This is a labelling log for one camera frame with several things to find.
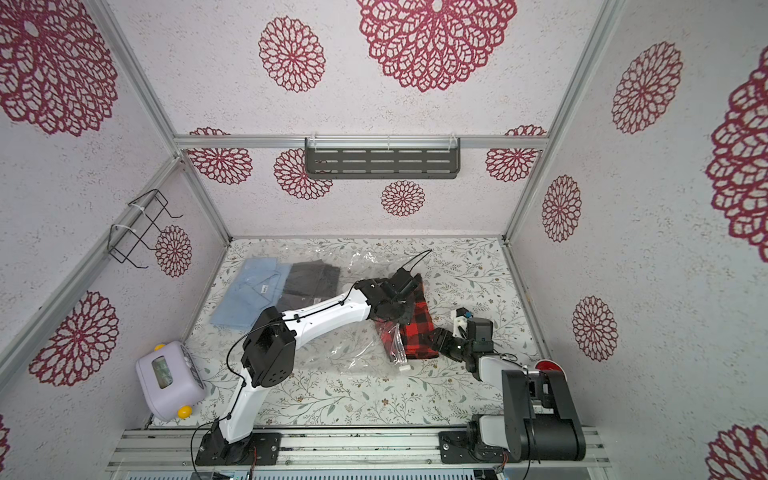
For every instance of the aluminium mounting rail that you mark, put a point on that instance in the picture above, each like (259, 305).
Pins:
(328, 448)

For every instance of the red black plaid shirt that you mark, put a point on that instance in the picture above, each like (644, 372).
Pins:
(406, 334)

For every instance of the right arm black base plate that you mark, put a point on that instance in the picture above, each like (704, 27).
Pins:
(459, 447)

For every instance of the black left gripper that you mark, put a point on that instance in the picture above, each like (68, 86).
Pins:
(405, 319)

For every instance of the lilac toy toaster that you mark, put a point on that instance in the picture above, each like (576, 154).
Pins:
(170, 381)

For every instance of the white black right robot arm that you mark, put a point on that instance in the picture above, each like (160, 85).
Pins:
(539, 421)

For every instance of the light blue shirt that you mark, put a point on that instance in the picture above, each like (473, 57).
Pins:
(257, 286)

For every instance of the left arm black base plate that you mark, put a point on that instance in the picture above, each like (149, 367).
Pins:
(240, 449)

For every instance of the dark grey shirt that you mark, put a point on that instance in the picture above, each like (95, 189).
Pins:
(307, 284)

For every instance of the dark grey wall shelf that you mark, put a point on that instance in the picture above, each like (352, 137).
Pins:
(382, 159)

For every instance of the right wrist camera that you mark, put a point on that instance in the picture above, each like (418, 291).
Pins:
(460, 318)

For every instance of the clear plastic vacuum bag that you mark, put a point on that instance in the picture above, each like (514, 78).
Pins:
(280, 307)

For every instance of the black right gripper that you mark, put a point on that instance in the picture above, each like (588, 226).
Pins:
(447, 342)

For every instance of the red white mug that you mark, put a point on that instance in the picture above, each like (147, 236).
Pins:
(548, 365)

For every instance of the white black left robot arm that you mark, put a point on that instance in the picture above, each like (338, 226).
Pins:
(269, 349)

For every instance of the black wire wall rack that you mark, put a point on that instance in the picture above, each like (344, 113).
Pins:
(124, 238)

